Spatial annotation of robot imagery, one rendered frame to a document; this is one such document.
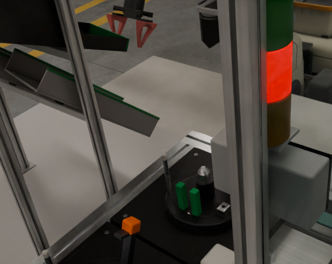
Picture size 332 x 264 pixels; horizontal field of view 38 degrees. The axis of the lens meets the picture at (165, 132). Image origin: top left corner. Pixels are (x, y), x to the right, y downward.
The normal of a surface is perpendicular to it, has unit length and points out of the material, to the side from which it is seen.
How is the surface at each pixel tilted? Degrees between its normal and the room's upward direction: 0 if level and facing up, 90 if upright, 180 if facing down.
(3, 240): 0
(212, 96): 0
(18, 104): 0
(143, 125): 90
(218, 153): 90
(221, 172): 90
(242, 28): 90
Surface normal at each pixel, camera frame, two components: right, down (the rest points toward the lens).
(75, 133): -0.13, -0.82
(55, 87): 0.63, 0.37
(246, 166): -0.64, 0.50
